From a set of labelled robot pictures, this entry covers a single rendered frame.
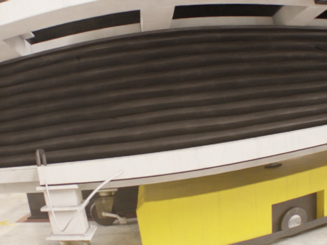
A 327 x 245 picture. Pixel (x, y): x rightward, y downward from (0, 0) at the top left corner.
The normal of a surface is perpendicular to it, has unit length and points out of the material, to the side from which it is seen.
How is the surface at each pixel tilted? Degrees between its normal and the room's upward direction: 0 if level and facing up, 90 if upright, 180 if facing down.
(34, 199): 90
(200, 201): 90
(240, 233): 90
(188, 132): 141
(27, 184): 90
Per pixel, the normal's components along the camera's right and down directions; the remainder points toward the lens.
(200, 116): 0.11, 0.74
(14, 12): 0.04, -0.04
